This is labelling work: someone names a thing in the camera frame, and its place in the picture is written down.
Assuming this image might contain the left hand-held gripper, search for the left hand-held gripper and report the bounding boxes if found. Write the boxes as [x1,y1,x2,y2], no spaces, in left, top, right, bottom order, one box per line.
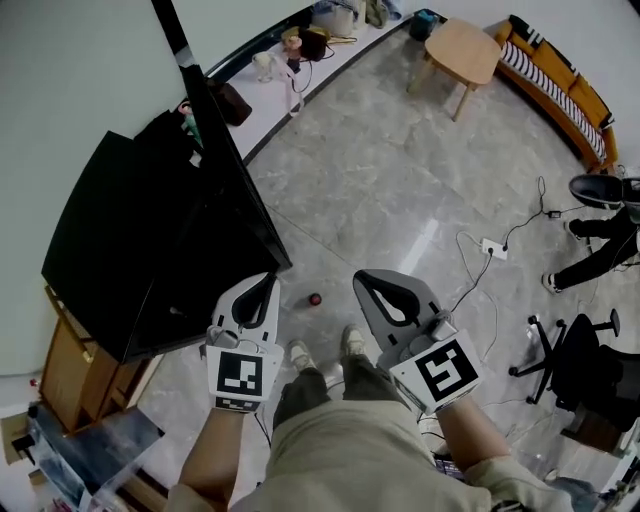
[205,272,286,414]

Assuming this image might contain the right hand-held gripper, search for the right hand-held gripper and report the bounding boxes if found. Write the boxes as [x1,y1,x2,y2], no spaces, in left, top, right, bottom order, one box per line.
[352,269,486,417]

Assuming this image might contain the person's right forearm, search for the person's right forearm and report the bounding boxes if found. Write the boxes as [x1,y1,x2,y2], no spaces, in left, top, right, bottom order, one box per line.
[437,397,511,474]

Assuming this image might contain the person's left forearm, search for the person's left forearm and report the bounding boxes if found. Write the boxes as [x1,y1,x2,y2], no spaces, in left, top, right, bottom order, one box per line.
[178,407,247,501]

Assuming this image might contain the grey marble floor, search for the grey marble floor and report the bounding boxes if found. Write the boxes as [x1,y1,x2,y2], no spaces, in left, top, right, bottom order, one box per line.
[134,14,640,501]

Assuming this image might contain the person's right shoe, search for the person's right shoe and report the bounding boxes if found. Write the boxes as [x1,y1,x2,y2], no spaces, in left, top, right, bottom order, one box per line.
[340,323,368,358]

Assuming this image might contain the person's shoe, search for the person's shoe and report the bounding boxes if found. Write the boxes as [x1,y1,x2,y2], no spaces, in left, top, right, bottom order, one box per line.
[340,323,368,358]
[288,339,317,373]

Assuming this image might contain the person's left shoe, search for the person's left shoe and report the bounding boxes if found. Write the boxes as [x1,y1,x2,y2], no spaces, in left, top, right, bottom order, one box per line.
[288,339,317,373]

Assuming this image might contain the person's dark trousers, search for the person's dark trousers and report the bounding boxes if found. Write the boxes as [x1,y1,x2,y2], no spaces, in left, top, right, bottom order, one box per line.
[272,352,407,432]

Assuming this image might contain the white power strip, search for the white power strip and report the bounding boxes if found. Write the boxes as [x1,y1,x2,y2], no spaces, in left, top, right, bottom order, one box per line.
[479,238,509,261]

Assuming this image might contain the person's beige shirt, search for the person's beige shirt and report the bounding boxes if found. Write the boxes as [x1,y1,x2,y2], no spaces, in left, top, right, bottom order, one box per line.
[164,399,574,512]

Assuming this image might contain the brown wooden shelf unit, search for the brown wooden shelf unit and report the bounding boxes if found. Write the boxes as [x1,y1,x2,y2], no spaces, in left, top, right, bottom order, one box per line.
[38,284,166,434]

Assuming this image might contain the black office chair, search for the black office chair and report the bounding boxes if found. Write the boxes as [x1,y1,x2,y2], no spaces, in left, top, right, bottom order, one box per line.
[508,308,640,432]

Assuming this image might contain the teal bottle with pink cap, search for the teal bottle with pink cap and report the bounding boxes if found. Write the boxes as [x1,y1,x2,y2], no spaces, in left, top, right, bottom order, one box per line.
[178,101,204,149]

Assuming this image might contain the white low ledge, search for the white low ledge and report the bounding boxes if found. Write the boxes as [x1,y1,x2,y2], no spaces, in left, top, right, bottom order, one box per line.
[204,12,416,164]

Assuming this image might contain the brown wooden round table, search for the brown wooden round table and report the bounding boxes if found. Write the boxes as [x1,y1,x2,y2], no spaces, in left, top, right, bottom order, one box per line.
[119,474,172,512]

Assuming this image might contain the white jug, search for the white jug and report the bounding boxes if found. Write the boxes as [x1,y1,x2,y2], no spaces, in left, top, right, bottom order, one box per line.
[252,51,277,84]

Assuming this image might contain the black-white striped cushion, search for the black-white striped cushion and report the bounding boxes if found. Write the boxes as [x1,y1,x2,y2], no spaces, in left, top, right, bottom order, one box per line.
[501,42,607,159]

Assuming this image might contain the light wooden stool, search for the light wooden stool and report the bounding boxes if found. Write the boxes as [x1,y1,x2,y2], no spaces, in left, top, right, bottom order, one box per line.
[405,17,503,123]

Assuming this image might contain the dark brown handbag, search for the dark brown handbag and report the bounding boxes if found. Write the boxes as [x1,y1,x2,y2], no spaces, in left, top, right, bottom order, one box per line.
[298,27,331,62]

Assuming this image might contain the orange sofa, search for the orange sofa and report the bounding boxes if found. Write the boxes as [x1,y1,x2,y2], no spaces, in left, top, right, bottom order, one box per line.
[494,14,620,174]

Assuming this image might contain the teal box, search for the teal box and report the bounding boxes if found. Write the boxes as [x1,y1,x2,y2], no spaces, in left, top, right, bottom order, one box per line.
[408,8,441,42]

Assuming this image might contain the white cloth bag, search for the white cloth bag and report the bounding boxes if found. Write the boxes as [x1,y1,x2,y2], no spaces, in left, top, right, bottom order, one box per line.
[312,2,356,37]

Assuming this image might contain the black-white patterned cushion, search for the black-white patterned cushion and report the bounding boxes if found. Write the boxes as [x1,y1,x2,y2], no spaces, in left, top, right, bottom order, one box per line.
[508,14,581,76]

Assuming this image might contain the green cloth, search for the green cloth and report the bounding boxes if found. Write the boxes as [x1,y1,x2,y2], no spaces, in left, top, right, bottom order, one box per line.
[364,0,389,29]

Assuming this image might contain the white power cable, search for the white power cable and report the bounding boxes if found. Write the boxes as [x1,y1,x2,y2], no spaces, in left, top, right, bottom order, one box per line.
[454,230,501,362]

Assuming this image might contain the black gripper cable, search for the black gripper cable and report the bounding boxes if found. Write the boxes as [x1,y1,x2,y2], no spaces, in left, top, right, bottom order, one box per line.
[252,412,274,449]

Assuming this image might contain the black power cable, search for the black power cable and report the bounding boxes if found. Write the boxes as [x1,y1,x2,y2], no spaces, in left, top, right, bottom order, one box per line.
[449,175,586,314]

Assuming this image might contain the pink bag strap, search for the pink bag strap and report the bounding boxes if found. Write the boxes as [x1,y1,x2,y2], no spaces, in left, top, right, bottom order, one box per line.
[279,57,307,119]

